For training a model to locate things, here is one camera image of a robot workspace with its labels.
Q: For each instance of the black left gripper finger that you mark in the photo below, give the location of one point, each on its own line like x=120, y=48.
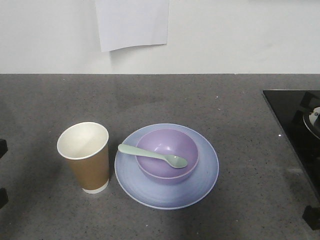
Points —
x=3, y=197
x=3, y=147

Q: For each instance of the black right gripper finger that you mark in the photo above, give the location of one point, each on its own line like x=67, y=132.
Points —
x=311, y=215

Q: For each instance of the brown paper cup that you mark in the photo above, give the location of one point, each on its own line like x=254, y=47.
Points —
x=84, y=146

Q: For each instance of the pale green plastic spoon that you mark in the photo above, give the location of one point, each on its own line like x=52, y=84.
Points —
x=172, y=160

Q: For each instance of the silver stove burner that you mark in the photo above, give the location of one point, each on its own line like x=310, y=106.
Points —
x=311, y=120

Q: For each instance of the black glass gas stove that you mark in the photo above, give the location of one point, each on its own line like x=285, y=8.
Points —
x=289, y=105

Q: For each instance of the white paper wall sign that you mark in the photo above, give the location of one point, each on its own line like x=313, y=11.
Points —
x=131, y=23

